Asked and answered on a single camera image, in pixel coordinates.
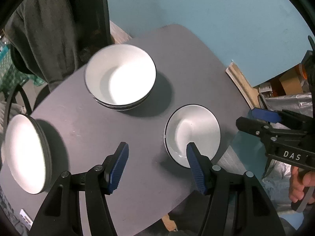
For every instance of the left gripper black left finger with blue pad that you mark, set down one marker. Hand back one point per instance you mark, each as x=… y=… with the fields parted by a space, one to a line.
x=59 y=213

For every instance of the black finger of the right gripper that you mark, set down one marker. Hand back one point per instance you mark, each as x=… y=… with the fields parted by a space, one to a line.
x=256 y=126

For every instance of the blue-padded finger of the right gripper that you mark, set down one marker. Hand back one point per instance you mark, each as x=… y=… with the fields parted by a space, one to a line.
x=266 y=115

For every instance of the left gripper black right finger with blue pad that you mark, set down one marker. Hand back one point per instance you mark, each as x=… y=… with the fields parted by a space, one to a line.
x=254 y=213

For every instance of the stack of white plates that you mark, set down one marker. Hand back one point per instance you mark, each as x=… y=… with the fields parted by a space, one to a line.
x=27 y=154

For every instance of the stack of shallow white bowls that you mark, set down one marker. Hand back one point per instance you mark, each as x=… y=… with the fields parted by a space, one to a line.
x=120 y=76

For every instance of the person's right hand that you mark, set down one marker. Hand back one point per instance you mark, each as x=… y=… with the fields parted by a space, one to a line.
x=298 y=183

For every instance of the silver foil sheet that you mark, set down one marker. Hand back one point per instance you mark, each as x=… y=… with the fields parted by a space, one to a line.
x=277 y=173

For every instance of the cardboard box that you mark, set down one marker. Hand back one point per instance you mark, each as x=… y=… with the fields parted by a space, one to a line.
x=293 y=80

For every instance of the deep ribbed white bowl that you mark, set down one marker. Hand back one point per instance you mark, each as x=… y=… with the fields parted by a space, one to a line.
x=191 y=123

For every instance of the green checkered cloth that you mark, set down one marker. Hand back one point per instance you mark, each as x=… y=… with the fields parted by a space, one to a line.
x=10 y=76

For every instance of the teal box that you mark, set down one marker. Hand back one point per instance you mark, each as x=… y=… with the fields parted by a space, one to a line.
x=3 y=51

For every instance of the dark grey hoodie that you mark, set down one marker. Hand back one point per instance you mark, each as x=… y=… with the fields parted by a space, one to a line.
x=44 y=33

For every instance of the black mesh office chair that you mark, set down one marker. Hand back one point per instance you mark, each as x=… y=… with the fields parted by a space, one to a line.
x=91 y=18

